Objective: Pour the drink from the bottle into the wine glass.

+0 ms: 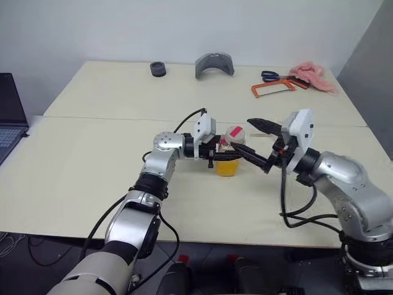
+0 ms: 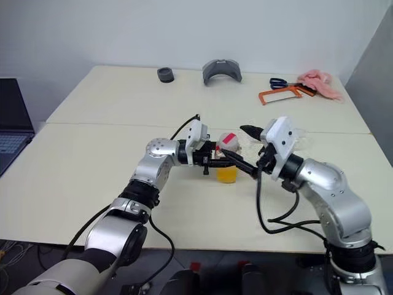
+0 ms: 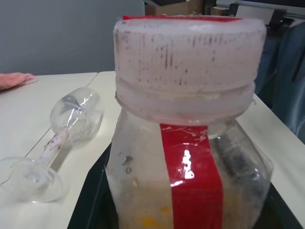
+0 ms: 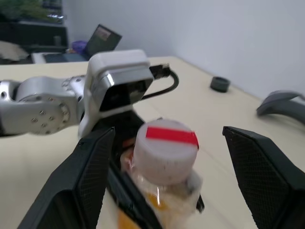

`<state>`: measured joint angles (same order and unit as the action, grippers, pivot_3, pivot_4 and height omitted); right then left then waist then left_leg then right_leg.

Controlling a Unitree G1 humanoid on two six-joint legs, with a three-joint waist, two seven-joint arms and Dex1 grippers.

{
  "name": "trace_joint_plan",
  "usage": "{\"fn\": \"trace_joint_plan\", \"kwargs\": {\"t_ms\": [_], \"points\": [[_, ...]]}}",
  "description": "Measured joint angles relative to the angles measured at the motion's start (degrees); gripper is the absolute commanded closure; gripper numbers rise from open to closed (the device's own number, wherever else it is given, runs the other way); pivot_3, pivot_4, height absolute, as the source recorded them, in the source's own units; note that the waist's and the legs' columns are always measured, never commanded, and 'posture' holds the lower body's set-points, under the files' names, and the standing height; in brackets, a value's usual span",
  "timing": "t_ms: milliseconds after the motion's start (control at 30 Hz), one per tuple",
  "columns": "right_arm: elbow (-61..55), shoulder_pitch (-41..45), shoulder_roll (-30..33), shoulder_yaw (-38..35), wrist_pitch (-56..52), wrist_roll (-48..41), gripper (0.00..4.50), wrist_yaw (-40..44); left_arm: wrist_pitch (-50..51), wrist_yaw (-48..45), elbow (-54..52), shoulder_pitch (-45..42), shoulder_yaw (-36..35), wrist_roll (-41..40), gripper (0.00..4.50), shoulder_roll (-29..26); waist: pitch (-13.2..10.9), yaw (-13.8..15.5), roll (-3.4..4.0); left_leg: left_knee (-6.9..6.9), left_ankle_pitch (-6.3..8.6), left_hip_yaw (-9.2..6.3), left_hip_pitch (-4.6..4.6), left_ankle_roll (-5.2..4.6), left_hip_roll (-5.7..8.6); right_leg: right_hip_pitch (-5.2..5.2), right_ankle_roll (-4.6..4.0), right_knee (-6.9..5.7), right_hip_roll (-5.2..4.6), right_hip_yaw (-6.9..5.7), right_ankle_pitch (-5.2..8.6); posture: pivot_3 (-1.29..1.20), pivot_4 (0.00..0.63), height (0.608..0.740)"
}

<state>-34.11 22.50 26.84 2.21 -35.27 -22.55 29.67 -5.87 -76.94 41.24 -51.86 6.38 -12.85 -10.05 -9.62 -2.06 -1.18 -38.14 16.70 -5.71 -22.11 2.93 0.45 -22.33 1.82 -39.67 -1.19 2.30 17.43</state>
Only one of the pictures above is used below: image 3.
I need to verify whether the blue denim clothing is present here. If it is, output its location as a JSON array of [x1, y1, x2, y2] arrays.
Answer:
[[258, 18, 305, 136]]

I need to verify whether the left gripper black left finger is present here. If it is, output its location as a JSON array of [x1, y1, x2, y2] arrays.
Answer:
[[68, 140, 117, 229]]

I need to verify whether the clear bottle with red tape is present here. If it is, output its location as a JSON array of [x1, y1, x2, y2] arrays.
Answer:
[[104, 94, 275, 229]]

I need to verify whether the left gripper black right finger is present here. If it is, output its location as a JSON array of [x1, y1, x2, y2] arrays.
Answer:
[[258, 182, 305, 229]]

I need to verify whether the clear wine glass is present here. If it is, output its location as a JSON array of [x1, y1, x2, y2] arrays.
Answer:
[[0, 87, 105, 203]]

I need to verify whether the pink cloth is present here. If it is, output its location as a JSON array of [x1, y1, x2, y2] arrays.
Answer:
[[0, 72, 38, 92]]

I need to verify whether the white panel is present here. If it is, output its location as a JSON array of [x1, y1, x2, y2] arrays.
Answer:
[[234, 4, 273, 25]]

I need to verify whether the white ribbed bottle cap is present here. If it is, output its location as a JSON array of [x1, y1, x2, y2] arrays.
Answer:
[[113, 14, 267, 126]]

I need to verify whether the brown cardboard box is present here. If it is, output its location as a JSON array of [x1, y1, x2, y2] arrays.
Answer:
[[144, 0, 203, 16]]

